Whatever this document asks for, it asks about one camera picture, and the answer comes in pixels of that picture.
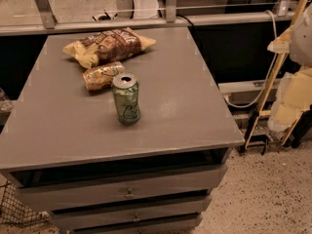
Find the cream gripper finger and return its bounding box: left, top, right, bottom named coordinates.
left=268, top=67, right=312, bottom=132
left=267, top=26, right=293, bottom=54

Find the green soda can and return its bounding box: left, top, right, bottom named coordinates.
left=112, top=73, right=140, bottom=125

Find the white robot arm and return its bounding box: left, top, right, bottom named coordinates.
left=267, top=4, right=312, bottom=132

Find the large brown chip bag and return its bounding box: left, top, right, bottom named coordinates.
left=62, top=27, right=156, bottom=69

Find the small crumpled snack bag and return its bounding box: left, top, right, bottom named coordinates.
left=83, top=61, right=125, bottom=91

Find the grey drawer cabinet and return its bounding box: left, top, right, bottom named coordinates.
left=0, top=27, right=243, bottom=234

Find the white cable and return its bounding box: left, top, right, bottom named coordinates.
left=223, top=9, right=280, bottom=109

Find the yellow wooden ladder frame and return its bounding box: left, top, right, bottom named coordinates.
left=239, top=0, right=308, bottom=153

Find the black cable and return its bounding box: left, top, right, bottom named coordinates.
left=176, top=14, right=213, bottom=63

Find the grey metal railing frame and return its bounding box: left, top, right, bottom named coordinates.
left=0, top=0, right=298, bottom=35

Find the wire mesh basket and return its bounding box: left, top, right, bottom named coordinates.
left=0, top=181, right=48, bottom=228

